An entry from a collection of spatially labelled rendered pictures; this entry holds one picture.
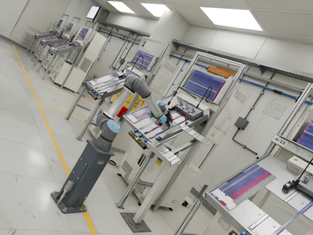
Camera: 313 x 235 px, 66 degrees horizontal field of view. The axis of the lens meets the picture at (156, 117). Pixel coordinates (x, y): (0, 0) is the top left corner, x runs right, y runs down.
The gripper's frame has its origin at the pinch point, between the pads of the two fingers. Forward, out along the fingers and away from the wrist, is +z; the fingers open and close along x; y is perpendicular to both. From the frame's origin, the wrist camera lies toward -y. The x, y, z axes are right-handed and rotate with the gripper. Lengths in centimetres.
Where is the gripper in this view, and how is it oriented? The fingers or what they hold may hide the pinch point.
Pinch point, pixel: (168, 127)
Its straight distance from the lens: 251.3
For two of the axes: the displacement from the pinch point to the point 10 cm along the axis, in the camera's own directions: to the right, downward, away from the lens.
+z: 3.6, 7.1, 6.1
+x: -5.2, -3.9, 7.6
